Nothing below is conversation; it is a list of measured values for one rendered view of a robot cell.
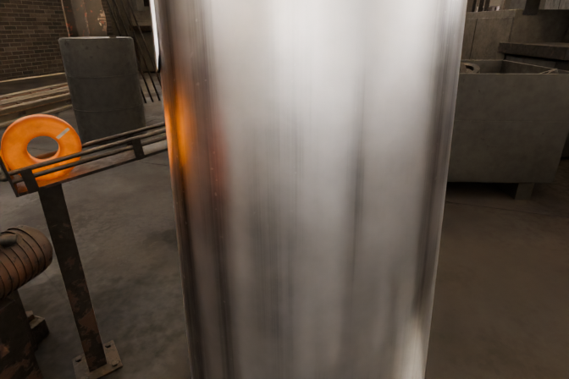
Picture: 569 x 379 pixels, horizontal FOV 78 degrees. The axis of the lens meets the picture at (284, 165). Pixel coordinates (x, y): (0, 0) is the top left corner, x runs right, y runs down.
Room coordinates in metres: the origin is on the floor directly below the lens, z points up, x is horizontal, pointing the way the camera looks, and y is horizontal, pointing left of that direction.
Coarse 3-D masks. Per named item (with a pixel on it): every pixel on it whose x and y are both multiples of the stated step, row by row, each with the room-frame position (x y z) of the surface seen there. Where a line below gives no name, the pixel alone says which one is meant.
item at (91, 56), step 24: (72, 48) 2.94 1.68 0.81; (96, 48) 2.96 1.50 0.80; (120, 48) 3.08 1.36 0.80; (72, 72) 2.96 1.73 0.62; (96, 72) 2.94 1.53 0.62; (120, 72) 3.05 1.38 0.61; (72, 96) 3.01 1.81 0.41; (96, 96) 2.94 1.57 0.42; (120, 96) 3.02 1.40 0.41; (96, 120) 2.93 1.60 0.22; (120, 120) 3.00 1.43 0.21; (144, 120) 3.26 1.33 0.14
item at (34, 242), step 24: (24, 240) 0.69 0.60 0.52; (48, 240) 0.73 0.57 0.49; (0, 264) 0.62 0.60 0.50; (24, 264) 0.65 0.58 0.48; (48, 264) 0.71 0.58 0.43; (0, 288) 0.60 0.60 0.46; (0, 312) 0.59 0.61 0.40; (0, 336) 0.57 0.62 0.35; (24, 336) 0.61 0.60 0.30; (0, 360) 0.56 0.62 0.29; (24, 360) 0.60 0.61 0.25
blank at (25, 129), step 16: (16, 128) 0.76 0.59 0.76; (32, 128) 0.77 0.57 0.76; (48, 128) 0.79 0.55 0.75; (64, 128) 0.81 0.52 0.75; (16, 144) 0.75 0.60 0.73; (64, 144) 0.81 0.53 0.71; (80, 144) 0.83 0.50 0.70; (16, 160) 0.75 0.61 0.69; (32, 160) 0.76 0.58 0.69; (48, 176) 0.78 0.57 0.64
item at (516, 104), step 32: (480, 64) 2.69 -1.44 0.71; (512, 64) 2.54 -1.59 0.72; (480, 96) 1.90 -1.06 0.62; (512, 96) 1.89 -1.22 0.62; (544, 96) 1.89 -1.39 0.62; (480, 128) 1.90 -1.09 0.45; (512, 128) 1.89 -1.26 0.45; (544, 128) 1.88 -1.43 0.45; (480, 160) 1.90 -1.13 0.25; (512, 160) 1.89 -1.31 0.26; (544, 160) 1.88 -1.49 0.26; (512, 192) 1.93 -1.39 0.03
